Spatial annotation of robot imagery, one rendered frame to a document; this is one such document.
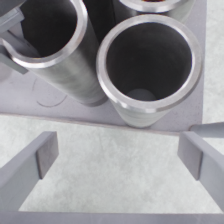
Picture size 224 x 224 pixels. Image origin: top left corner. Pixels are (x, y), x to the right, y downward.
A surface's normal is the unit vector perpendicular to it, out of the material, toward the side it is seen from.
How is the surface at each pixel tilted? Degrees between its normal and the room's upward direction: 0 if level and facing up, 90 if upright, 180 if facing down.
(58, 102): 0
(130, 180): 0
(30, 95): 0
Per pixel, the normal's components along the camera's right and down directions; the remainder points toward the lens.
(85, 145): -0.14, -0.16
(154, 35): -0.22, 0.97
